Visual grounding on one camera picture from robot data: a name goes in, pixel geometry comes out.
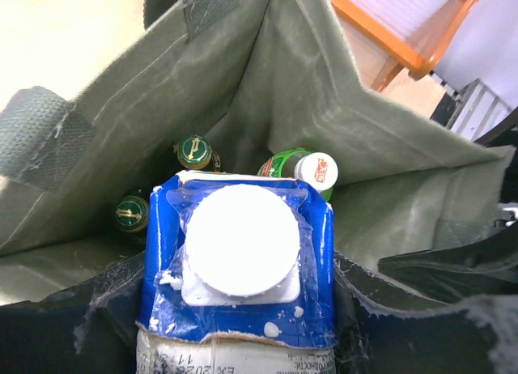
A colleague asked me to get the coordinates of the blue juice carton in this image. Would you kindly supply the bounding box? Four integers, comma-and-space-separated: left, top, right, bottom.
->
136, 171, 336, 373

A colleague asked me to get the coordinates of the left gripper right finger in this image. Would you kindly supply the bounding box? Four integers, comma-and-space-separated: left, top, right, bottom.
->
334, 253, 517, 373

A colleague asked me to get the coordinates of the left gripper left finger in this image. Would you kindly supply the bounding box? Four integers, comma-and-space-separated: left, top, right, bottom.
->
1, 253, 144, 373

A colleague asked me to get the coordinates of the orange wooden shelf rack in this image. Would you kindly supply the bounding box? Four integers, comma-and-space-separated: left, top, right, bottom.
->
330, 0, 480, 91

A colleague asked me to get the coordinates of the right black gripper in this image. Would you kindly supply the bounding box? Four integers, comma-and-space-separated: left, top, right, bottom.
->
378, 106, 518, 306

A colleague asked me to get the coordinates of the green orange juice bottle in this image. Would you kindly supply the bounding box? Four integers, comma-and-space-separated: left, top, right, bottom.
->
257, 147, 339, 202

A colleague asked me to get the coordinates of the green beer bottle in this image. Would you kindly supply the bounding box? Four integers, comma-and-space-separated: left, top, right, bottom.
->
112, 189, 150, 235
173, 134, 223, 172

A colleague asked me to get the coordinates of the green canvas bag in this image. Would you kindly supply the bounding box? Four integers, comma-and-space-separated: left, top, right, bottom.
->
1, 0, 513, 304

